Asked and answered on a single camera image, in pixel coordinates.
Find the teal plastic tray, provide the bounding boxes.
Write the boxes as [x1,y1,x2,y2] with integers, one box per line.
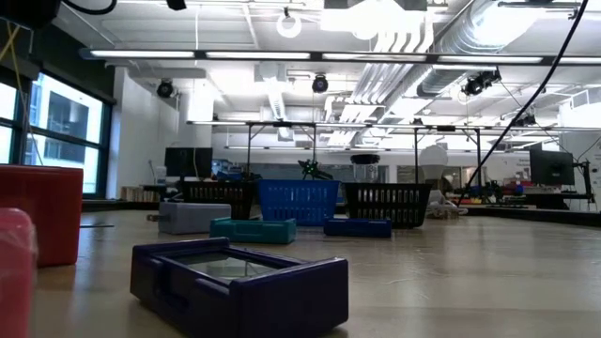
[208,216,299,245]

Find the dark blue plastic tray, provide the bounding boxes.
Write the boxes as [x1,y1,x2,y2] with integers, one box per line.
[323,217,393,238]

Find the grey USB charger cube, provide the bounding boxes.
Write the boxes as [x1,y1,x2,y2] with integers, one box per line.
[146,201,233,236]

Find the purple plastic tray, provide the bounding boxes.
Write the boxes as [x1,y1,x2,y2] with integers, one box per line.
[130,236,350,338]

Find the pink-red USB charger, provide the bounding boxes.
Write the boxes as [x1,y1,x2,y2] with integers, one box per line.
[0,163,85,269]

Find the hot pink USB charger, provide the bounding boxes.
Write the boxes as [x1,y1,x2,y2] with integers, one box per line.
[0,207,39,338]

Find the blue plastic basket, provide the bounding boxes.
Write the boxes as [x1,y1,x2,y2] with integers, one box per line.
[256,178,342,227]

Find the black plastic basket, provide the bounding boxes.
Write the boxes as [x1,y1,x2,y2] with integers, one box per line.
[180,180,258,221]
[344,181,433,230]

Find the black ceiling spotlight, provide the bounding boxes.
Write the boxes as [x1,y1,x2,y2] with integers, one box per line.
[156,78,176,100]
[311,73,330,95]

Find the black computer monitor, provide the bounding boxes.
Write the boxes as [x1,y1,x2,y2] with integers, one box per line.
[163,146,214,179]
[529,148,576,187]

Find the white light bulb on base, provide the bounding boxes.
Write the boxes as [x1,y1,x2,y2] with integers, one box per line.
[418,144,451,204]

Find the wooden crates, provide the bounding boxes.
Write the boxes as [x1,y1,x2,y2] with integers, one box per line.
[120,185,161,203]

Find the cluttered background workbench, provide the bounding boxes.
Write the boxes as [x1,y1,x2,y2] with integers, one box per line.
[453,177,597,210]

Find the large window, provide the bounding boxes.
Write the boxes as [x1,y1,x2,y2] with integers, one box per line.
[0,69,114,198]

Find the background black rig frame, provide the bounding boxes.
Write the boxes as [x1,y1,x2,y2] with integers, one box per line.
[186,119,485,189]

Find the white ring light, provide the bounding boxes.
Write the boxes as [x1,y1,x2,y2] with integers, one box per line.
[275,8,303,40]

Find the black ceiling camera cluster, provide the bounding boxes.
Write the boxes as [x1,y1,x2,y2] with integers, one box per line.
[461,68,502,98]

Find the black aluminium rig frame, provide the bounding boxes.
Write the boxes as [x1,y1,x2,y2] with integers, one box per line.
[82,199,601,229]

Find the thin black cable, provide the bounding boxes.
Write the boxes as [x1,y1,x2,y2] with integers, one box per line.
[458,0,591,208]

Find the yellow cable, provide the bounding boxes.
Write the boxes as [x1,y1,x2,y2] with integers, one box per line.
[0,21,44,166]

